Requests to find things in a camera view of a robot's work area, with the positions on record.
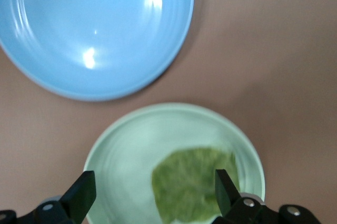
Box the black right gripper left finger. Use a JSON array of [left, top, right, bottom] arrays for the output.
[[0, 170, 96, 224]]

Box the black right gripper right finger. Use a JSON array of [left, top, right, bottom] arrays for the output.
[[210, 169, 321, 224]]

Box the green lettuce leaf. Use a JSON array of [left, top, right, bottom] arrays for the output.
[[151, 146, 240, 224]]

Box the light green round plate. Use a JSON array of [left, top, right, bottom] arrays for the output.
[[83, 103, 266, 224]]

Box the blue round plate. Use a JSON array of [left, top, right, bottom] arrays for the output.
[[0, 0, 195, 102]]

